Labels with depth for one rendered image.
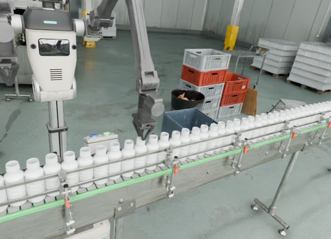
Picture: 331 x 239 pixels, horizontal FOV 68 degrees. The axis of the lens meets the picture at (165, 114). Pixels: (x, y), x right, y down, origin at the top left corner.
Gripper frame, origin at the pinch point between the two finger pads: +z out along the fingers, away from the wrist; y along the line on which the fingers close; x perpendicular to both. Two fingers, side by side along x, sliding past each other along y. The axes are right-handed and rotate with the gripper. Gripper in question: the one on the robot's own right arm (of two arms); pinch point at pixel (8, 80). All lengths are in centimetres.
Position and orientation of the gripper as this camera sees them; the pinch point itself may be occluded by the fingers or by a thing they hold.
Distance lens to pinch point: 98.7
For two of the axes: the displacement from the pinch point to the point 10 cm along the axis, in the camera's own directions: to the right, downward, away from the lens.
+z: -1.2, 9.0, 4.1
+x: 8.4, -1.3, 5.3
